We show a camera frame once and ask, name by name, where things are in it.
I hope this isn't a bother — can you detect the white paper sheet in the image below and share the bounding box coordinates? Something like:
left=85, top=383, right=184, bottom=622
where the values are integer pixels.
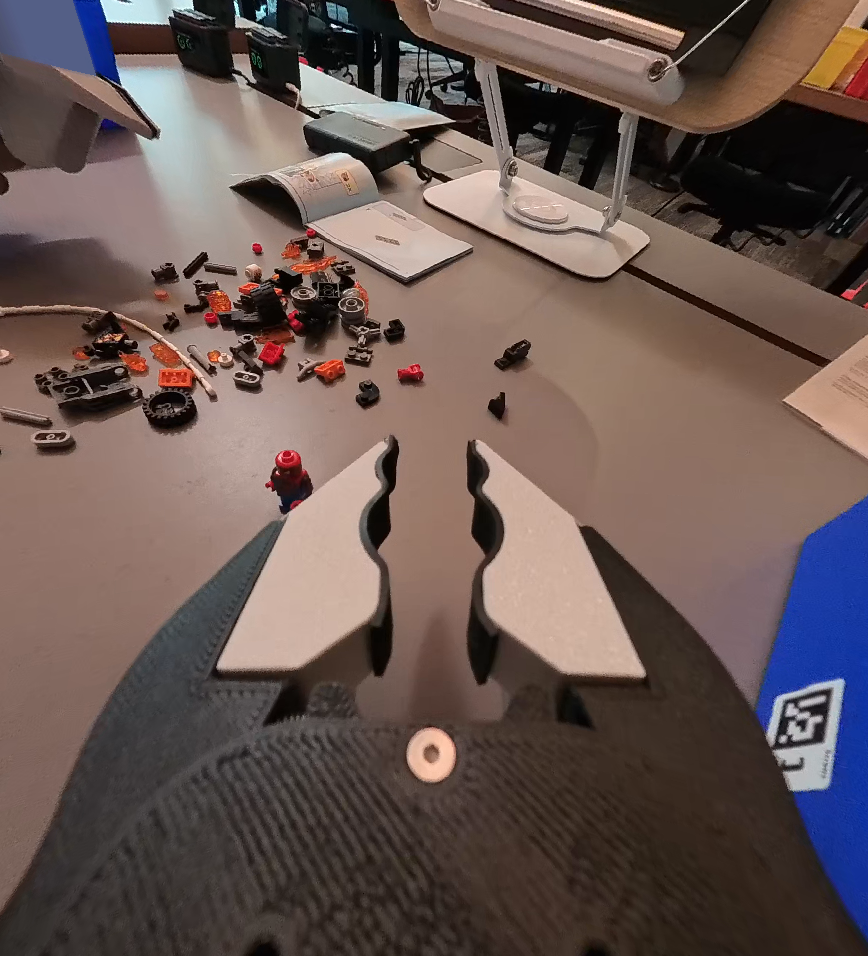
left=315, top=100, right=456, bottom=137

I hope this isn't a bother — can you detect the pile of lego pieces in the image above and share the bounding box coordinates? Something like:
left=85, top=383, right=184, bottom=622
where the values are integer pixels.
left=72, top=235, right=406, bottom=389

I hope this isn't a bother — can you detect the lego instruction booklet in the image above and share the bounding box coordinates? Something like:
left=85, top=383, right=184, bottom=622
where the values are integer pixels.
left=229, top=151, right=474, bottom=285

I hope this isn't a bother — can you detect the white lego string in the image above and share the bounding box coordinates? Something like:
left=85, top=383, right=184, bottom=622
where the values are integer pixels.
left=0, top=303, right=219, bottom=399

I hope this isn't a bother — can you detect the thin grey cable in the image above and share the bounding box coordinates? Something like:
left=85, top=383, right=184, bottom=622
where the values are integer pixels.
left=656, top=0, right=754, bottom=77

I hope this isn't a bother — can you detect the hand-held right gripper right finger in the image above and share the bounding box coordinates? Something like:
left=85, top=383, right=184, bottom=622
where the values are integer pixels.
left=467, top=439, right=649, bottom=693

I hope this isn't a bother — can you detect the white monitor stand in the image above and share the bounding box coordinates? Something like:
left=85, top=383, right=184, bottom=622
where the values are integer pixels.
left=421, top=0, right=686, bottom=282

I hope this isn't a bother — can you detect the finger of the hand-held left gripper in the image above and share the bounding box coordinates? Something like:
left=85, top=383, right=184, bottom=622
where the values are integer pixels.
left=0, top=66, right=161, bottom=174

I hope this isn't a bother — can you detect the printed paper sheet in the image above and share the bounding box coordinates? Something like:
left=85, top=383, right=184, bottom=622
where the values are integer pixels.
left=782, top=312, right=868, bottom=475

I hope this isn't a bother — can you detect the black power adapter box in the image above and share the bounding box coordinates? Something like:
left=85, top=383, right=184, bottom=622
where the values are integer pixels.
left=303, top=111, right=413, bottom=174

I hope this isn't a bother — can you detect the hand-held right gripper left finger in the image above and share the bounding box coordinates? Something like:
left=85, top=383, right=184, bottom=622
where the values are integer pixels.
left=214, top=435, right=399, bottom=686

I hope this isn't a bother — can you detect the red and blue lego minifigure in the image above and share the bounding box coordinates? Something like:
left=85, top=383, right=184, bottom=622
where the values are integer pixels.
left=265, top=449, right=315, bottom=515

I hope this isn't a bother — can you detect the black lego chassis frame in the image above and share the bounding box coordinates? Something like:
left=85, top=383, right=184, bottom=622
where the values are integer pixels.
left=34, top=361, right=144, bottom=412

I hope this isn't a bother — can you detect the black office chair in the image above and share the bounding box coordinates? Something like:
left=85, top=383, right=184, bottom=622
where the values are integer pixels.
left=679, top=148, right=855, bottom=249

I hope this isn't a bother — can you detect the yellow storage bin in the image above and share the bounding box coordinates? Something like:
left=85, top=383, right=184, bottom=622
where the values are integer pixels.
left=802, top=25, right=868, bottom=91

